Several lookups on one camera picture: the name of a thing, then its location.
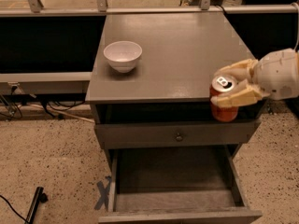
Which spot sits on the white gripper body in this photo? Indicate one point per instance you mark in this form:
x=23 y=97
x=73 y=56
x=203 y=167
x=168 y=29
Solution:
x=277 y=73

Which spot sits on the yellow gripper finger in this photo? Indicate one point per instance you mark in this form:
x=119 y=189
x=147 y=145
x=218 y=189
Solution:
x=241 y=70
x=243 y=94

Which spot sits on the red coke can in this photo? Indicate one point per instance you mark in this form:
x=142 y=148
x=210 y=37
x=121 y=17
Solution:
x=220 y=86

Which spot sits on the round metal drawer knob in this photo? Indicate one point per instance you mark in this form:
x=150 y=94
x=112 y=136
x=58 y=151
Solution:
x=179 y=137

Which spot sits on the open grey middle drawer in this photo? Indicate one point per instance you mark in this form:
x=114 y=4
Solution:
x=176 y=185

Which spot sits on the grey drawer cabinet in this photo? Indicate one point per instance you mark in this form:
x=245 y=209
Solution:
x=181 y=52

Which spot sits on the closed grey top drawer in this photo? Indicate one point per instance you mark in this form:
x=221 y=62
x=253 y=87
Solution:
x=162 y=134

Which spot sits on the white bowl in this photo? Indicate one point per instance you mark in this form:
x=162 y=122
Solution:
x=122 y=56

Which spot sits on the black bar on floor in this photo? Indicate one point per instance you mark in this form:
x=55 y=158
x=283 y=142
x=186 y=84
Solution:
x=39 y=197

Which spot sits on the metal railing frame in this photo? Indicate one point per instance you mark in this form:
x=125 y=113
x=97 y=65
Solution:
x=102 y=0

